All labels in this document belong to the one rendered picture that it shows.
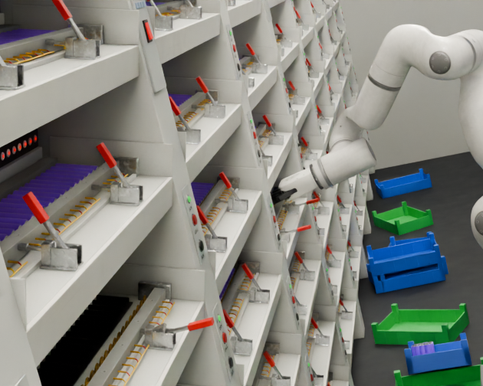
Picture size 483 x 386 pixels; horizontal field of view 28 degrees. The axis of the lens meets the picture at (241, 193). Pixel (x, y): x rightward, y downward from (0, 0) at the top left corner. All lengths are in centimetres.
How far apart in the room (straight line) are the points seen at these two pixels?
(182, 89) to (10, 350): 135
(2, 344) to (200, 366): 73
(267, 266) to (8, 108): 133
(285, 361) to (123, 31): 105
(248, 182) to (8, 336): 135
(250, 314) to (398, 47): 79
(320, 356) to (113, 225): 161
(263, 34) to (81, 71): 168
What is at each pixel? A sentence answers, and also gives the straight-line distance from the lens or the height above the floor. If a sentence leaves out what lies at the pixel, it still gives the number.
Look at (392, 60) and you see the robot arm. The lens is 240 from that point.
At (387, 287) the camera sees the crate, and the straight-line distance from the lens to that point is 418.
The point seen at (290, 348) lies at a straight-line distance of 226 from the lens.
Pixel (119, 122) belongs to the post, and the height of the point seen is 125.
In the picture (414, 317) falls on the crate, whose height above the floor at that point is 2.
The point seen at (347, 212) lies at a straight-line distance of 415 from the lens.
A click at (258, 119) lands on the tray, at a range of 283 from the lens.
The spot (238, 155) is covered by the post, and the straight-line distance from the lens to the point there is 214.
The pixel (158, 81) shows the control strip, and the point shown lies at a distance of 146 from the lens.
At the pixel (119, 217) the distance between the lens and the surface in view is 123.
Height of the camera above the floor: 141
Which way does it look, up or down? 12 degrees down
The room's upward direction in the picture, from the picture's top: 14 degrees counter-clockwise
